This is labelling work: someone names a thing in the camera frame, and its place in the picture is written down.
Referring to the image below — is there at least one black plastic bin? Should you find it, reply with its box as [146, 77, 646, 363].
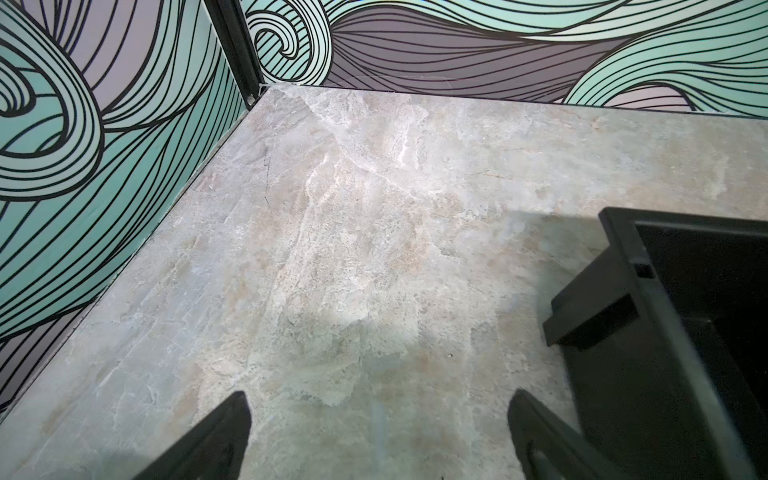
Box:
[543, 207, 767, 479]

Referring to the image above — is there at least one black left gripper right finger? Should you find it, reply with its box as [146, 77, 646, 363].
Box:
[507, 389, 624, 479]

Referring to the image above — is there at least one black corner frame post left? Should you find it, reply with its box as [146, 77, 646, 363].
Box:
[204, 0, 264, 110]

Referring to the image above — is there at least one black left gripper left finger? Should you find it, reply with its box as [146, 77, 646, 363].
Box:
[135, 391, 252, 479]

